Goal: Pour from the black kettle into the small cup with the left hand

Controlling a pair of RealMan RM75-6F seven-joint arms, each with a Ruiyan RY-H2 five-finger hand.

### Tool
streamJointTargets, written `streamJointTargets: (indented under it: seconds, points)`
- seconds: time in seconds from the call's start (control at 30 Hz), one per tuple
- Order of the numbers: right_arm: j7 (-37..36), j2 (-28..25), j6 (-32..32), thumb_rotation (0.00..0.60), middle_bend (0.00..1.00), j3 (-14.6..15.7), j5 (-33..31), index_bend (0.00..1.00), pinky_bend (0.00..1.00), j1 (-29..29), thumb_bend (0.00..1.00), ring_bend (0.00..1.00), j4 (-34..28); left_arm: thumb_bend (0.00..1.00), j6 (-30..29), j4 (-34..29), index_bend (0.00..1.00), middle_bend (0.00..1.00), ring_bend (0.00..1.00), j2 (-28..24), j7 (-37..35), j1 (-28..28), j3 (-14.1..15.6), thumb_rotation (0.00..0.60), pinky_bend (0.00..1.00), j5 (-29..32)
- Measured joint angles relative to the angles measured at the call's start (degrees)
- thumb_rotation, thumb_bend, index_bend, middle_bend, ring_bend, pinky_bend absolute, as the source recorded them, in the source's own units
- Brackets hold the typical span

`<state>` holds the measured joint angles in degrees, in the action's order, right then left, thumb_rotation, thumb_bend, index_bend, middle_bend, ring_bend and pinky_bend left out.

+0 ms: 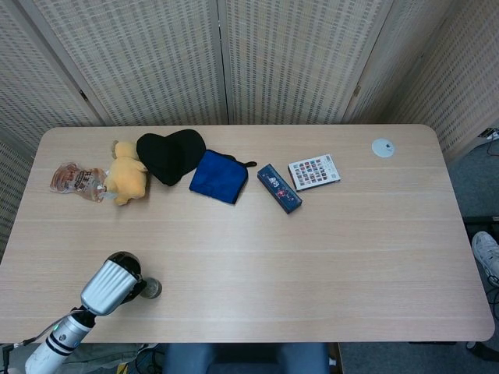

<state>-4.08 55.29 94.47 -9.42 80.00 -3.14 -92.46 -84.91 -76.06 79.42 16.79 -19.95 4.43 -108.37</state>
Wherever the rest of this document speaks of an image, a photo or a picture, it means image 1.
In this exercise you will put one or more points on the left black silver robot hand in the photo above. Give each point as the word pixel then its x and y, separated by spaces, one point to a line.
pixel 105 288

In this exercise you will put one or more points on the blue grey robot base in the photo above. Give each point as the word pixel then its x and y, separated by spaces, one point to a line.
pixel 187 358

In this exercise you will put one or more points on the small grey cup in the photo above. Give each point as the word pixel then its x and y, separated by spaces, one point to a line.
pixel 155 289

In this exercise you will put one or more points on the grey green cloth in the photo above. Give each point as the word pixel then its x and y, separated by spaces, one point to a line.
pixel 109 358

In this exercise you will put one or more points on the clear snack packet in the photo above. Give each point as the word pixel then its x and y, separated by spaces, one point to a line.
pixel 74 180

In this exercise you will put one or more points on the yellow plush toy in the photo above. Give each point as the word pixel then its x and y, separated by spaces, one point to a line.
pixel 124 175

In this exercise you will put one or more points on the black heart-shaped cushion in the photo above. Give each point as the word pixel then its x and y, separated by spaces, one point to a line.
pixel 167 156

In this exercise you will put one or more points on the blue folded towel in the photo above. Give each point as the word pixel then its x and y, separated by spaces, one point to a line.
pixel 218 175

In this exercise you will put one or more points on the dark blue long box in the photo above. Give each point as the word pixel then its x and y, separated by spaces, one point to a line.
pixel 278 189

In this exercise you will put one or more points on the woven folding screen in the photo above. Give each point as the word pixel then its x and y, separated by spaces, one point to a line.
pixel 156 58

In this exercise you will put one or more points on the white box with picture grid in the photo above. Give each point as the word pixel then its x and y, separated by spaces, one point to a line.
pixel 313 171

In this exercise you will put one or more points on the white sneaker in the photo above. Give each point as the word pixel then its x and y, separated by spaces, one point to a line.
pixel 485 249

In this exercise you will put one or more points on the black metal frame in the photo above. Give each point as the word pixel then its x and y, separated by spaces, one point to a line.
pixel 481 219

